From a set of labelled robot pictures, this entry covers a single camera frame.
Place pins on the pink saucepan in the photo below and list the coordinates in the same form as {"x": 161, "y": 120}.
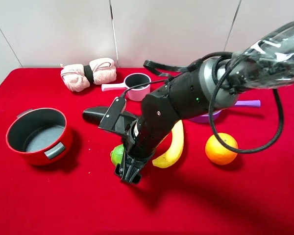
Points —
{"x": 134, "y": 79}

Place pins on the red tablecloth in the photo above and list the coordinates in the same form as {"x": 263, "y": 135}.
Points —
{"x": 81, "y": 195}

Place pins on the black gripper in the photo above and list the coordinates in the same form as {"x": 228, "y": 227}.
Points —
{"x": 160, "y": 112}

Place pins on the pink rolled towel black band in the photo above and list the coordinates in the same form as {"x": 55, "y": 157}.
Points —
{"x": 78, "y": 77}

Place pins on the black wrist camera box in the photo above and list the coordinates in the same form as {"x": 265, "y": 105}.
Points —
{"x": 115, "y": 120}

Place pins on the green lime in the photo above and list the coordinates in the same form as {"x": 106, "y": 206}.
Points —
{"x": 116, "y": 155}

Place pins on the yellow banana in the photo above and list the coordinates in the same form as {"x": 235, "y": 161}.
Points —
{"x": 172, "y": 155}

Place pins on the red pot grey handles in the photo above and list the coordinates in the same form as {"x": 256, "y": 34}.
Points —
{"x": 40, "y": 136}

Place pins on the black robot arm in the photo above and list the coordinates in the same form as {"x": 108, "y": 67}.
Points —
{"x": 210, "y": 83}

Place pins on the purple frying pan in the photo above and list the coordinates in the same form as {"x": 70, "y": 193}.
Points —
{"x": 240, "y": 103}

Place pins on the orange fruit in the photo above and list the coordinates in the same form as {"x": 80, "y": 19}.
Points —
{"x": 217, "y": 153}

